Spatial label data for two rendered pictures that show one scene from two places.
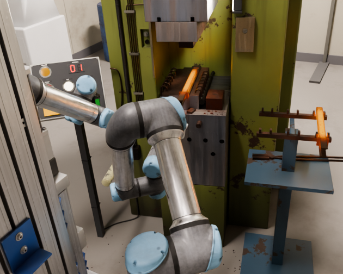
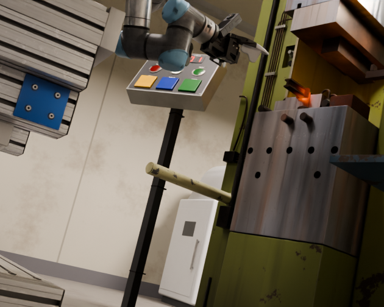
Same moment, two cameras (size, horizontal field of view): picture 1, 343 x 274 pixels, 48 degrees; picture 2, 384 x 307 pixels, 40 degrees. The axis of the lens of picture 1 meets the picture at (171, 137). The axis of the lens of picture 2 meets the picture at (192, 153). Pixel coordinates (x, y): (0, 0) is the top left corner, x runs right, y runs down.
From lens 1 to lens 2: 1.69 m
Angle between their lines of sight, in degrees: 54
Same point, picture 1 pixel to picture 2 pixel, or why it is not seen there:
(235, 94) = not seen: outside the picture
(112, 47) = (252, 71)
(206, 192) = (292, 254)
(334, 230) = not seen: outside the picture
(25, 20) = not seen: hidden behind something
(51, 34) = not seen: hidden behind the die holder
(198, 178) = (285, 225)
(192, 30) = (333, 8)
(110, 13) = (261, 35)
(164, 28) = (302, 14)
